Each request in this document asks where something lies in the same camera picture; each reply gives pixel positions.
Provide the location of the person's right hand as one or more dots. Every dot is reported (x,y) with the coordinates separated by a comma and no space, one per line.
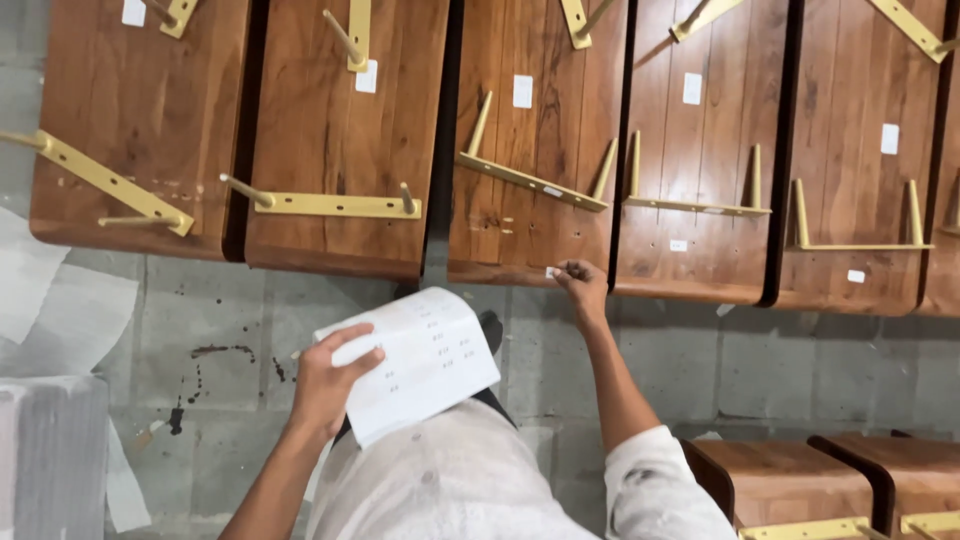
(589,289)

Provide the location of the person's left hand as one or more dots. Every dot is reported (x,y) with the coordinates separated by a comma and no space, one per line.
(322,390)

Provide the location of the person's right fingers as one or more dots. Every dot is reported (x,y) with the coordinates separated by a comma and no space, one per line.
(571,271)

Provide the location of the white sticker sheet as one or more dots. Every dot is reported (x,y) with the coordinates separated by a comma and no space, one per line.
(435,360)

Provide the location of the person's black shoe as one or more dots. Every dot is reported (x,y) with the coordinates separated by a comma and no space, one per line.
(492,330)

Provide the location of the upturned wooden table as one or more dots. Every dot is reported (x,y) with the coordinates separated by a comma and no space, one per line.
(946,270)
(915,472)
(847,97)
(697,165)
(780,480)
(540,142)
(330,135)

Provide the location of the white paper scrap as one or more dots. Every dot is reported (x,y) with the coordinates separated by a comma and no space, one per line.
(725,309)
(707,435)

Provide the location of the white paper label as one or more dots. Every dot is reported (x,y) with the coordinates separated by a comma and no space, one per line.
(133,11)
(367,76)
(889,139)
(523,91)
(692,88)

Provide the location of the person's white shirt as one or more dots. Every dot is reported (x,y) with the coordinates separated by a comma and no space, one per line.
(465,487)

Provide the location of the wooden table with screw holes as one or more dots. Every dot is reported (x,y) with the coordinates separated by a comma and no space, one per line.
(142,112)

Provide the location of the narrow white foam strip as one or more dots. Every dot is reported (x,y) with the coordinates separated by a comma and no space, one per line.
(127,480)

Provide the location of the white foam sheet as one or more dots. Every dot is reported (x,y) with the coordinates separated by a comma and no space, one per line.
(60,315)

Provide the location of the white foam wrapped furniture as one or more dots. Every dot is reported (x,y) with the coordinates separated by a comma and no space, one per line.
(52,457)

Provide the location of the brass table leg frame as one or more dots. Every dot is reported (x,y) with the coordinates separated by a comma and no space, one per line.
(359,30)
(574,19)
(105,180)
(180,13)
(801,217)
(525,181)
(337,205)
(911,28)
(934,523)
(701,15)
(697,207)
(806,530)

